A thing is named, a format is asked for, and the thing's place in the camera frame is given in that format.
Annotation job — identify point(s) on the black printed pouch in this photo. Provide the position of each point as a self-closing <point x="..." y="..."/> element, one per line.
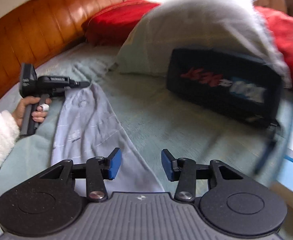
<point x="224" y="85"/>

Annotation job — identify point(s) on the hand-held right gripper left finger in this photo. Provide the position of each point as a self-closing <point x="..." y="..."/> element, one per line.
<point x="115" y="163"/>

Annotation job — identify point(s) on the long red quilt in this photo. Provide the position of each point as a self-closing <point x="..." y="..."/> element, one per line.
<point x="289" y="37"/>

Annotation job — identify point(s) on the grey green pillow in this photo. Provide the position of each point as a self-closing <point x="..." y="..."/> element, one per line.
<point x="186" y="30"/>

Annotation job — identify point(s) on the person's left hand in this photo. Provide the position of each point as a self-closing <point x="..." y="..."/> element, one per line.
<point x="20" y="110"/>

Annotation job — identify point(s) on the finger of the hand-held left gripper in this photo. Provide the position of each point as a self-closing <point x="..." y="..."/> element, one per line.
<point x="81" y="83"/>

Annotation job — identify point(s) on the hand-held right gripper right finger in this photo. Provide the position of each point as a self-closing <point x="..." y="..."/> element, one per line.
<point x="167" y="163"/>

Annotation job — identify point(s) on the wooden headboard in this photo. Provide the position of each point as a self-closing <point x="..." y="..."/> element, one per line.
<point x="36" y="30"/>

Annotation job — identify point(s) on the grey pants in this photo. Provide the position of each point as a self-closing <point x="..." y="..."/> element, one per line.
<point x="86" y="130"/>

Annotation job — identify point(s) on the red folded quilt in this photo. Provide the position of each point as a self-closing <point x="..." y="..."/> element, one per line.
<point x="111" y="22"/>

